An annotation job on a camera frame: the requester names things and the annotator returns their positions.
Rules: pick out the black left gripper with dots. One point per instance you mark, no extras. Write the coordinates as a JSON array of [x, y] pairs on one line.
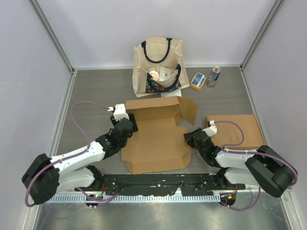
[[134, 128]]

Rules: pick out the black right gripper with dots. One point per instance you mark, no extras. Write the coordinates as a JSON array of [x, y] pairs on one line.
[[189, 138]]

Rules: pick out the spare cardboard blank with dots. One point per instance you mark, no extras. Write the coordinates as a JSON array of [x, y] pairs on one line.
[[159, 144]]

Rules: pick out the brown cardboard box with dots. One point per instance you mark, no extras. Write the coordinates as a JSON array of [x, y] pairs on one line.
[[238, 132]]

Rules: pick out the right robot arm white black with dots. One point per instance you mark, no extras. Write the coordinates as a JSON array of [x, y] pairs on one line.
[[261, 167]]

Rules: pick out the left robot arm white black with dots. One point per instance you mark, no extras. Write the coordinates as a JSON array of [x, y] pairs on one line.
[[47, 176]]

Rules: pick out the white box in bag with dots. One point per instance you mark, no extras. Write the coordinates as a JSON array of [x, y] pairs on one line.
[[164, 73]]

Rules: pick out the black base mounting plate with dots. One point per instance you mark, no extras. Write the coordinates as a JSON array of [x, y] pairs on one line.
[[190, 184]]

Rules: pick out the tape roll in bag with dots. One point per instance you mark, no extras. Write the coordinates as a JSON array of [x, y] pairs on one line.
[[154, 74]]

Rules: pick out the silver blue drink can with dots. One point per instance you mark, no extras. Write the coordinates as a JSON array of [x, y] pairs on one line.
[[213, 76]]

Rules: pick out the beige canvas tote bag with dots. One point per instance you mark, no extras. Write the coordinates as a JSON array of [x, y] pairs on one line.
[[152, 54]]

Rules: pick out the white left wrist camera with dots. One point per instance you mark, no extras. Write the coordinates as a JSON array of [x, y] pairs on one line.
[[119, 112]]

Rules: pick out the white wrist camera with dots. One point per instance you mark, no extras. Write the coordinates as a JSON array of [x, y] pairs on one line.
[[119, 112], [211, 129]]

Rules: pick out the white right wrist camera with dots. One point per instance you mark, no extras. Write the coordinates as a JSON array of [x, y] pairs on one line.
[[211, 129]]

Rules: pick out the white slotted cable duct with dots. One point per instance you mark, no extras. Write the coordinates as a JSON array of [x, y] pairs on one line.
[[176, 198]]

